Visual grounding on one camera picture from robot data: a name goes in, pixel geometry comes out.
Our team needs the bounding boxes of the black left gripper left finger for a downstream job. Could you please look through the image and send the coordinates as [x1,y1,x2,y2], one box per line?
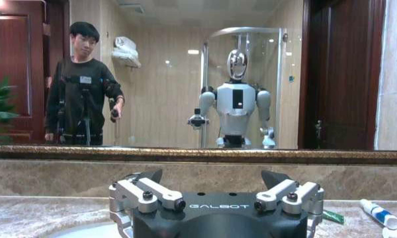
[108,169,186,238]

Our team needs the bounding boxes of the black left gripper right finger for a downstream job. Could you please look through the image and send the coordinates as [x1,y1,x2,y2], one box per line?
[254,170,325,238]

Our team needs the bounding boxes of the white sink basin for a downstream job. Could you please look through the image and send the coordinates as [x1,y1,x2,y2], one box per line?
[45,221,133,238]

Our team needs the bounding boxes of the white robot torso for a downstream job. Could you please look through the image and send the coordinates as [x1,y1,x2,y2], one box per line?
[213,81,260,147]

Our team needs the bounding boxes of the green wrapper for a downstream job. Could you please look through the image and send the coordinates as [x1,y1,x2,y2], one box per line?
[321,209,346,226]

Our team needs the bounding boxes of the chrome robot head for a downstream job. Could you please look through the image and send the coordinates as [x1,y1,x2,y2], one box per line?
[225,49,249,83]

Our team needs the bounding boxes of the white blue toothpaste tube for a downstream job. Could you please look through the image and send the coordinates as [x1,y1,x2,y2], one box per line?
[358,198,397,230]

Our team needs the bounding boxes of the black tripod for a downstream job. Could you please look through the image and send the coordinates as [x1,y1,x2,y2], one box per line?
[70,84,96,146]

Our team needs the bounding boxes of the white folded towels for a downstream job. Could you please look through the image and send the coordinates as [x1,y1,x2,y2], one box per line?
[110,36,142,68]

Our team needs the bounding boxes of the person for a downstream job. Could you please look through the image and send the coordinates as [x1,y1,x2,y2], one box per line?
[44,21,125,146]

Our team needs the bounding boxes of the gold framed wall mirror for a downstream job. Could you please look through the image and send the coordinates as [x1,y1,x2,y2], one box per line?
[0,0,397,166]

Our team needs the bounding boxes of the glass shower enclosure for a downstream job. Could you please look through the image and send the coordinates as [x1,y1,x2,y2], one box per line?
[200,26,288,149]

